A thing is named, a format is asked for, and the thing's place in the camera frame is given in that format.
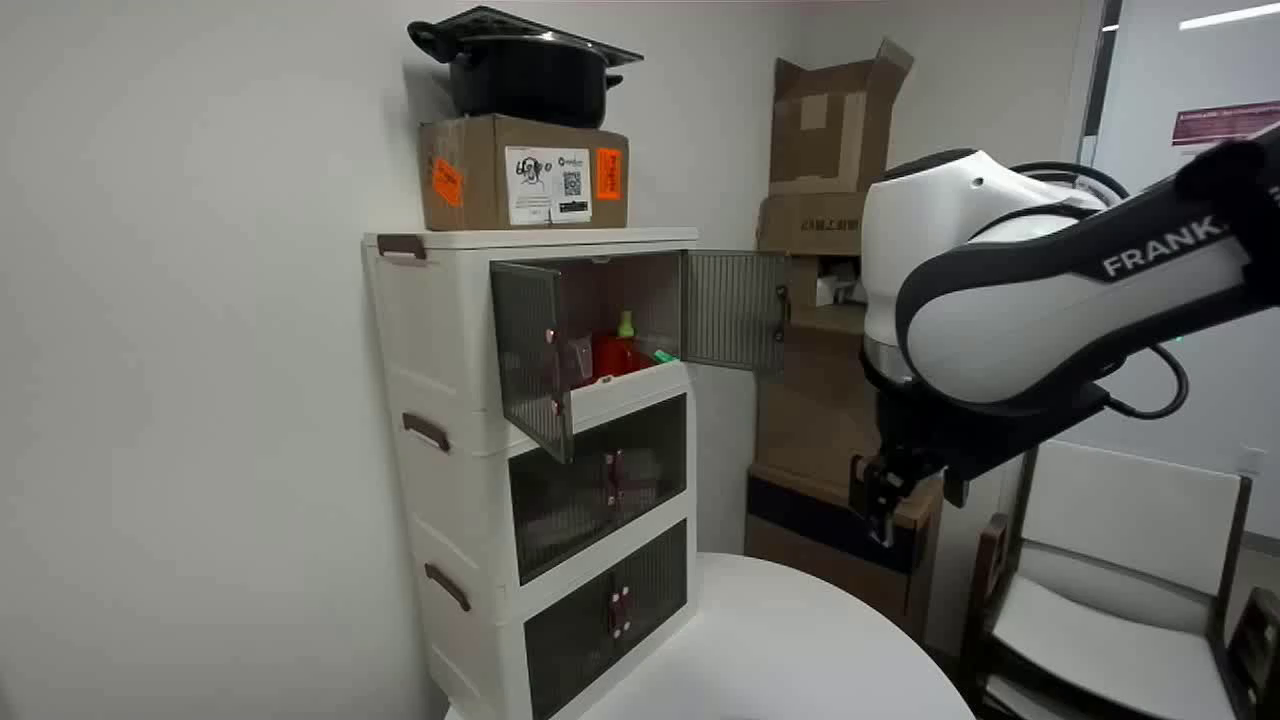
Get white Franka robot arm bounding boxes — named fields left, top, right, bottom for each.
left=849, top=129, right=1280, bottom=542

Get white chair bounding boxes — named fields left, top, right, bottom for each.
left=961, top=445, right=1280, bottom=720

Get tall stacked cardboard boxes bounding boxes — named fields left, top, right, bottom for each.
left=746, top=39, right=942, bottom=639

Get red toy pepper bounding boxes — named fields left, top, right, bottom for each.
left=594, top=316, right=652, bottom=382

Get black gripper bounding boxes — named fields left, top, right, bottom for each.
left=849, top=445, right=922, bottom=549

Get small brown cardboard box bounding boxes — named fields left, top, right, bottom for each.
left=419, top=118, right=627, bottom=233

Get open smoked cabinet door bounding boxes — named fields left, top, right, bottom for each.
left=491, top=264, right=572, bottom=466

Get white stacked cabinet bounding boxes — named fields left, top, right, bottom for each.
left=364, top=230, right=785, bottom=720

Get black cooking pot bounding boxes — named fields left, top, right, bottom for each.
left=408, top=4, right=639, bottom=129

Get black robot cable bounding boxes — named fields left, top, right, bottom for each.
left=1014, top=157, right=1193, bottom=423

